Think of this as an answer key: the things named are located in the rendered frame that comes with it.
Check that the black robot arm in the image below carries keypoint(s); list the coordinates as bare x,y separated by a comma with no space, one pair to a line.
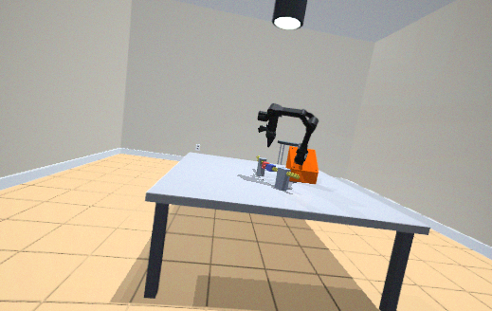
275,111

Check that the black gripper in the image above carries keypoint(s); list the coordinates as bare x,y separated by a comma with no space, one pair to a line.
271,133

